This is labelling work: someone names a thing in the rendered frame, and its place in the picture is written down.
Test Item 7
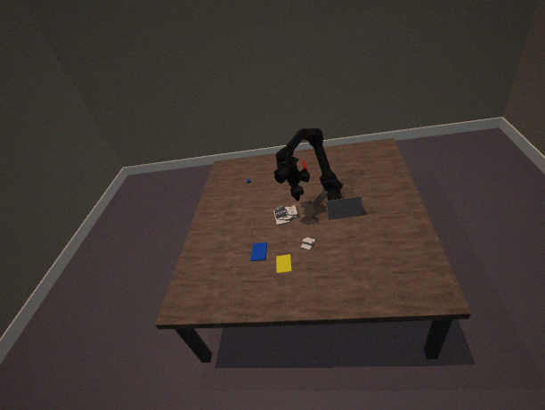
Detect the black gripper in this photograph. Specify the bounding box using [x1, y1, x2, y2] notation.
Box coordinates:
[287, 172, 304, 201]

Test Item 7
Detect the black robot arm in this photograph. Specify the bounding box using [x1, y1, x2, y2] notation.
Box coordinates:
[273, 128, 343, 201]

